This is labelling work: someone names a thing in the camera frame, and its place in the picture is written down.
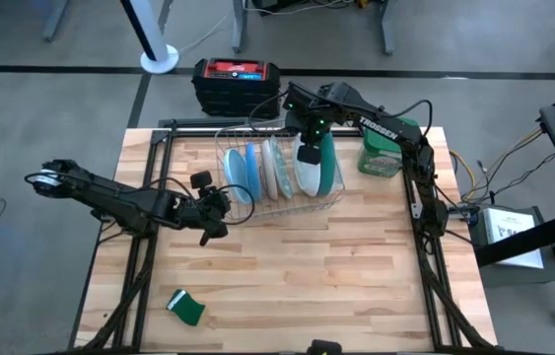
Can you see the light blue plate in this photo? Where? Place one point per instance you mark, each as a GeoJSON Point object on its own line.
{"type": "Point", "coordinates": [235, 175]}

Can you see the grey desk leg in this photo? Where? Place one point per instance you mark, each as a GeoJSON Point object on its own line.
{"type": "Point", "coordinates": [388, 27]}
{"type": "Point", "coordinates": [239, 24]}
{"type": "Point", "coordinates": [54, 20]}

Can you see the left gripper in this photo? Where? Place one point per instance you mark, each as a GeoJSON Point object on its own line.
{"type": "Point", "coordinates": [205, 212]}

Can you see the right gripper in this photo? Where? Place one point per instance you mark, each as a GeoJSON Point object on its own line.
{"type": "Point", "coordinates": [315, 127]}

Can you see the white box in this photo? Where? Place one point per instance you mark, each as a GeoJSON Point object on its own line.
{"type": "Point", "coordinates": [513, 236]}

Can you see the plain white plate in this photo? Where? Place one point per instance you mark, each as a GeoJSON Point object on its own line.
{"type": "Point", "coordinates": [306, 180]}

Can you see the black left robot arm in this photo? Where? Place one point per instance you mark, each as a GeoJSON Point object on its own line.
{"type": "Point", "coordinates": [109, 197]}

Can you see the black aluminium rig frame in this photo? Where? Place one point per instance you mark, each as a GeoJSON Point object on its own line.
{"type": "Point", "coordinates": [161, 163]}

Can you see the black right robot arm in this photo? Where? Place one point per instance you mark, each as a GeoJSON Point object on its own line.
{"type": "Point", "coordinates": [390, 128]}

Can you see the plain teal plate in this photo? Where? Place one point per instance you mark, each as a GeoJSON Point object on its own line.
{"type": "Point", "coordinates": [328, 167]}

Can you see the grey box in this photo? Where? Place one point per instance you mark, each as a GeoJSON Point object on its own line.
{"type": "Point", "coordinates": [518, 277]}

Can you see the green detergent tub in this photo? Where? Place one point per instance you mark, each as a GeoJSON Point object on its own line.
{"type": "Point", "coordinates": [378, 163]}

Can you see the white tower fan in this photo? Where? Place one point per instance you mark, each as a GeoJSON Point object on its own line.
{"type": "Point", "coordinates": [159, 59]}

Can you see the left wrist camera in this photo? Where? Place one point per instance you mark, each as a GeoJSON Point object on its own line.
{"type": "Point", "coordinates": [201, 180]}

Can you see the beige plate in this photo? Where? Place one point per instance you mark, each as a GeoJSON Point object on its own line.
{"type": "Point", "coordinates": [267, 170]}

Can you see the green sponge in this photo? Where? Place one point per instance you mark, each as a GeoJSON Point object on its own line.
{"type": "Point", "coordinates": [188, 310]}

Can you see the red black power station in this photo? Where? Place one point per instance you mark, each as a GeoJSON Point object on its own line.
{"type": "Point", "coordinates": [235, 93]}

